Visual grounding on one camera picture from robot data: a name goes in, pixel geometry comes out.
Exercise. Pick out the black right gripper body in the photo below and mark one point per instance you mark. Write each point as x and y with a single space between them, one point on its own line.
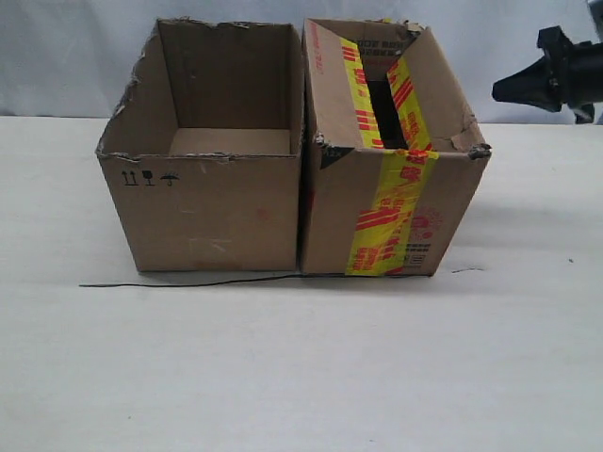
573 74

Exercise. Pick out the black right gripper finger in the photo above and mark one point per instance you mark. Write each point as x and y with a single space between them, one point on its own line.
531 87

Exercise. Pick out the cardboard box with yellow tape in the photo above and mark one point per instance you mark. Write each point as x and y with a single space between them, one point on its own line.
394 151

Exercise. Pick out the open plain cardboard box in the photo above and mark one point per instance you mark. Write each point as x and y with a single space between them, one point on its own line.
202 155

